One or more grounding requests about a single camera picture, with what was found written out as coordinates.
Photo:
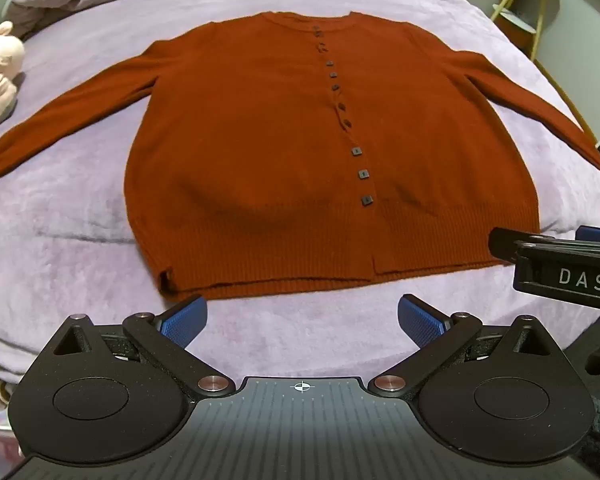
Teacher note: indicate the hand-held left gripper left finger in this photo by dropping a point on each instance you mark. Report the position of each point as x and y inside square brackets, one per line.
[186, 321]

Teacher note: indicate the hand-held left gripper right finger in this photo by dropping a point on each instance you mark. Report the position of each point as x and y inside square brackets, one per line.
[420, 321]

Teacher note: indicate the rust red knit cardigan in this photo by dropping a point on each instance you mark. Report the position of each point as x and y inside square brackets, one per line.
[260, 160]

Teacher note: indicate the purple fleece bed blanket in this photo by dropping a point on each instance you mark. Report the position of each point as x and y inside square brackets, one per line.
[80, 240]

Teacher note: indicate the yellow metal side table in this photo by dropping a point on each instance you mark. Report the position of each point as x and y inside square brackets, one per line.
[522, 15]

